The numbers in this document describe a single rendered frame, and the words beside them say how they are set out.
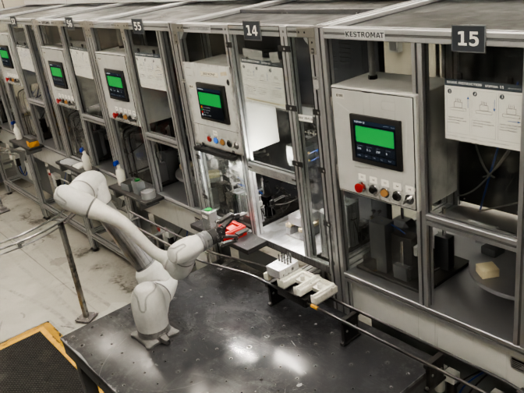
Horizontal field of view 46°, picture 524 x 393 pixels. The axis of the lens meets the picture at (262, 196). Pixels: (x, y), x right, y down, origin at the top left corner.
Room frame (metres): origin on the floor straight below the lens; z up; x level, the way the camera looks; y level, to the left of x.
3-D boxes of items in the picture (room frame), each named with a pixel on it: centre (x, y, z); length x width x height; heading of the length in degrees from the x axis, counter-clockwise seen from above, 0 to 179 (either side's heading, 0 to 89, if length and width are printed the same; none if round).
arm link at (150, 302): (2.56, 0.60, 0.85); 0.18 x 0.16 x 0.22; 169
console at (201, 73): (3.26, 0.11, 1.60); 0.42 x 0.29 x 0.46; 37
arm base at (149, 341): (2.54, 0.60, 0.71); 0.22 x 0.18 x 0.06; 37
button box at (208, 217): (3.18, 0.30, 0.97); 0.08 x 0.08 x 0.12; 37
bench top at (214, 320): (2.36, 0.23, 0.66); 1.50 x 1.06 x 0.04; 37
